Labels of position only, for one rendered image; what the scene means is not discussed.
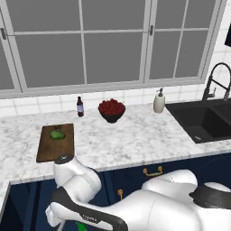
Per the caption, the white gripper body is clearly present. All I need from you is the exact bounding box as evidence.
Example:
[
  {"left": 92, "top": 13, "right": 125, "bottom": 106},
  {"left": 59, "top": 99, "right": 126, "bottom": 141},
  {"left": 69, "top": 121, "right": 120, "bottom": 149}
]
[{"left": 44, "top": 206, "right": 67, "bottom": 228}]

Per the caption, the brown wooden cutting board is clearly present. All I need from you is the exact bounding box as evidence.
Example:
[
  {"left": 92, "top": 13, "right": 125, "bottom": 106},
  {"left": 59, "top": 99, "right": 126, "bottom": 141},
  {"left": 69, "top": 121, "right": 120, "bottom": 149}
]
[{"left": 35, "top": 123, "right": 75, "bottom": 163}]

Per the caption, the green avocado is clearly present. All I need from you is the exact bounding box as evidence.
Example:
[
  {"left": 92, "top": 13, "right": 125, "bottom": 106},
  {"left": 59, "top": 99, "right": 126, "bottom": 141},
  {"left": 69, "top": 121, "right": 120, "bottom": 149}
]
[{"left": 49, "top": 129, "right": 66, "bottom": 141}]

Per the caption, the plain navy cupboard door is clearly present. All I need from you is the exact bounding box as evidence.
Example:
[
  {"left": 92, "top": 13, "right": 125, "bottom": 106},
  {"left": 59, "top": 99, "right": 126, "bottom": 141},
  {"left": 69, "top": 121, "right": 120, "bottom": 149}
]
[{"left": 0, "top": 178, "right": 66, "bottom": 231}]

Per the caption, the navy drawer front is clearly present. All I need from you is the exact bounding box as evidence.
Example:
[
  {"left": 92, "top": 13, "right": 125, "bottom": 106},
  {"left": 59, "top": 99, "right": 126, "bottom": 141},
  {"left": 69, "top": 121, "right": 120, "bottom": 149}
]
[{"left": 103, "top": 161, "right": 195, "bottom": 185}]

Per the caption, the brown glass bottle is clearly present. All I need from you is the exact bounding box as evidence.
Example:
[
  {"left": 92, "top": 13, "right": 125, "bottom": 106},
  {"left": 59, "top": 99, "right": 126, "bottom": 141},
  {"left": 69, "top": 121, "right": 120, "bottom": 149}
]
[{"left": 76, "top": 96, "right": 85, "bottom": 118}]

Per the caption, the black bowl of red fruit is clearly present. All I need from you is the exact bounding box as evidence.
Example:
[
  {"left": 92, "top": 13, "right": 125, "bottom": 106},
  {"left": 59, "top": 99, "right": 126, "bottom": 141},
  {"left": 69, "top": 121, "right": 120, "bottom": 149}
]
[{"left": 97, "top": 97, "right": 126, "bottom": 124}]

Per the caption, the cream soap dispenser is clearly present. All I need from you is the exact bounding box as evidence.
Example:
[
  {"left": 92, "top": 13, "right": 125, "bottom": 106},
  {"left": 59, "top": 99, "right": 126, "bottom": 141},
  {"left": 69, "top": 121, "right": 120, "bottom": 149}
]
[{"left": 152, "top": 88, "right": 166, "bottom": 115}]

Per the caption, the navy panel under sink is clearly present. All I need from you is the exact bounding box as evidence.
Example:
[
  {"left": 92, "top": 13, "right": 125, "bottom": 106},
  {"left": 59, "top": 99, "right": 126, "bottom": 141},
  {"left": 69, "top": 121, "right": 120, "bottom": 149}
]
[{"left": 192, "top": 152, "right": 231, "bottom": 189}]

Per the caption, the large grey-framed window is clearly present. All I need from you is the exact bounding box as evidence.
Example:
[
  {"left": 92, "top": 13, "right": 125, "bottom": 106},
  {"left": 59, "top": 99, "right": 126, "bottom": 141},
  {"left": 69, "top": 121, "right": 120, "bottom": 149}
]
[{"left": 0, "top": 0, "right": 228, "bottom": 99}]

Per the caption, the black sink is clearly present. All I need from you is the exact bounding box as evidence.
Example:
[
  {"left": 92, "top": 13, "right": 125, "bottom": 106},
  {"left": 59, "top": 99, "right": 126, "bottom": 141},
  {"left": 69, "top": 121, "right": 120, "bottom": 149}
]
[{"left": 164, "top": 98, "right": 231, "bottom": 144}]

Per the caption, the black tap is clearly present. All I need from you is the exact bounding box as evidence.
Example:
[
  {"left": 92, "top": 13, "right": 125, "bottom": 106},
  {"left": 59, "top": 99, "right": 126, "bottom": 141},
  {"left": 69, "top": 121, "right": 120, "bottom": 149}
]
[{"left": 201, "top": 61, "right": 231, "bottom": 103}]

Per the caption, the navy cupboard door with handle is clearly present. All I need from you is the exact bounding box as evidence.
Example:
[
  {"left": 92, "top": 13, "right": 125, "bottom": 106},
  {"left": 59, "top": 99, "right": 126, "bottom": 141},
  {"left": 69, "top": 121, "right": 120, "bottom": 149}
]
[{"left": 103, "top": 179, "right": 152, "bottom": 208}]

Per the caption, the gold drawer handle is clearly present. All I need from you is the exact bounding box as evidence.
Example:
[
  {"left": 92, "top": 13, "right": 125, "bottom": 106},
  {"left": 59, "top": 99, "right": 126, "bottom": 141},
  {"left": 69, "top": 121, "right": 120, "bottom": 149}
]
[{"left": 142, "top": 165, "right": 163, "bottom": 178}]

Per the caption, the black wall-mounted object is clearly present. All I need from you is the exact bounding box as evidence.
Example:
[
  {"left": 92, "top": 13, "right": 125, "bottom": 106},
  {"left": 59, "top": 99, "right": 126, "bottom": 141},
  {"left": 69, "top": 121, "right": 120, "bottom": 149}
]
[{"left": 224, "top": 26, "right": 231, "bottom": 48}]

